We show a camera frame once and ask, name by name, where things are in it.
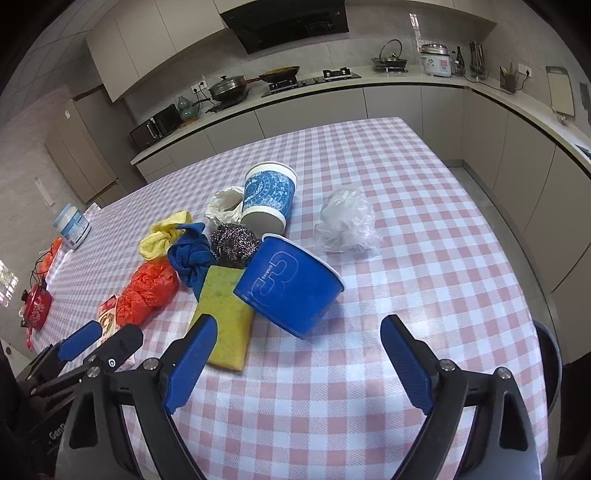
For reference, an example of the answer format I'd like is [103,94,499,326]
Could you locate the beige upper cabinets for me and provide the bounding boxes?
[85,0,232,103]

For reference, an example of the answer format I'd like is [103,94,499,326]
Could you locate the yellow-green sponge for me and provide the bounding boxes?
[187,265,257,372]

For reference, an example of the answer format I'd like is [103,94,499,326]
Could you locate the orange plastic bag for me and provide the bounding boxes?
[115,258,180,328]

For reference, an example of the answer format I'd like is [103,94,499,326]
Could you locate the beige refrigerator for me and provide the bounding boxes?
[45,88,127,204]

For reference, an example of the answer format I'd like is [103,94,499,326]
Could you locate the metal utensil rack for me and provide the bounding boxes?
[468,41,486,81]

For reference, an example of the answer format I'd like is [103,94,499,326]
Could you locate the grey chopstick holder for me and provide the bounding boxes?
[499,62,518,93]

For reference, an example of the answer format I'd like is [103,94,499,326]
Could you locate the red kettle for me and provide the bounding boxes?
[21,281,54,330]

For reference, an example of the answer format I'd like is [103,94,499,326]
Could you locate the black induction cooker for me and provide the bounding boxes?
[205,96,252,114]

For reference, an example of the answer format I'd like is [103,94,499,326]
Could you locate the black microwave oven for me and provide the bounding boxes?
[129,104,183,151]

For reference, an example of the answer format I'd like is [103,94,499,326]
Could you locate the frying pan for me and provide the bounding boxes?
[252,66,301,84]

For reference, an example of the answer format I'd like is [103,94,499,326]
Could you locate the clear plastic bag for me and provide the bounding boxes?
[314,188,382,254]

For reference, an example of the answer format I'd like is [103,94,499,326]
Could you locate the pink checkered tablecloth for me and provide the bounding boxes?
[25,117,561,480]

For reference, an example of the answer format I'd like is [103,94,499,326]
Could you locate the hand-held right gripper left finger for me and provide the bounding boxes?
[55,315,219,480]

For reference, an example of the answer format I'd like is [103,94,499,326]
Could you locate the pan with raised glass lid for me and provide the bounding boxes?
[373,39,409,73]

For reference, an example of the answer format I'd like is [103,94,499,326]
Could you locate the grey upper corner cabinet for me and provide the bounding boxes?
[425,0,497,44]

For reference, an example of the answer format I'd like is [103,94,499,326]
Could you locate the blue paper bowl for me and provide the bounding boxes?
[233,233,345,340]

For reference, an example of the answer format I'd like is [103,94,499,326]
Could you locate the blue cloth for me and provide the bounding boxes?
[167,222,218,298]

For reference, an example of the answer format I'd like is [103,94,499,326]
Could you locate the white rice cooker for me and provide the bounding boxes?
[419,42,452,78]

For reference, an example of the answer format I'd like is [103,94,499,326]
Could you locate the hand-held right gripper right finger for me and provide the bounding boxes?
[379,315,543,480]

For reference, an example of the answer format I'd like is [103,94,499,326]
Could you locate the orange wrapper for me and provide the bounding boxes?
[37,236,63,278]

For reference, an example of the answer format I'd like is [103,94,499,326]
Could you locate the blue patterned paper cup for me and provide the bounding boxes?
[240,162,298,236]

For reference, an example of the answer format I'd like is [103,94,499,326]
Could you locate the beige cutting board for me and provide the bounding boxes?
[546,66,575,116]

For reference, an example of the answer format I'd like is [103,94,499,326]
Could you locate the black range hood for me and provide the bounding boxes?
[219,0,349,55]

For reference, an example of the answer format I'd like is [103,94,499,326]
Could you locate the crumpled white paper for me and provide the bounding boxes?
[204,186,245,227]

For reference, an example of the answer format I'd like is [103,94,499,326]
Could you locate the small red and white carton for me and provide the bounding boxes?
[97,295,139,372]

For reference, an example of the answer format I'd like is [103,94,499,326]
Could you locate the black gas stove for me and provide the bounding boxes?
[261,68,363,97]

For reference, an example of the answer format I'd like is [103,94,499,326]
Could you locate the yellow cloth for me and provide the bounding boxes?
[140,210,192,261]

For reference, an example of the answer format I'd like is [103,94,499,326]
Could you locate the grey lower cabinets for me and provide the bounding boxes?
[136,85,591,296]

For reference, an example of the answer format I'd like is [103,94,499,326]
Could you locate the grey pot with lid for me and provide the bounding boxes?
[209,75,252,101]

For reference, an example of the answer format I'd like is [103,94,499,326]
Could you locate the white kitchen countertop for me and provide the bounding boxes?
[130,65,591,174]

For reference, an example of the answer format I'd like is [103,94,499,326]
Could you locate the black cable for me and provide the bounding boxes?
[28,251,52,289]

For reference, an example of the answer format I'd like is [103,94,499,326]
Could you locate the steel wool scrubber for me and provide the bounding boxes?
[210,222,262,267]

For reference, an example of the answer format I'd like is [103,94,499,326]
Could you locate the white jar with blue label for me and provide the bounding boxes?
[52,203,92,250]

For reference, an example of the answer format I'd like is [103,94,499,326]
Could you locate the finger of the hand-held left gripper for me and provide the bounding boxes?
[14,320,104,393]
[32,323,145,402]

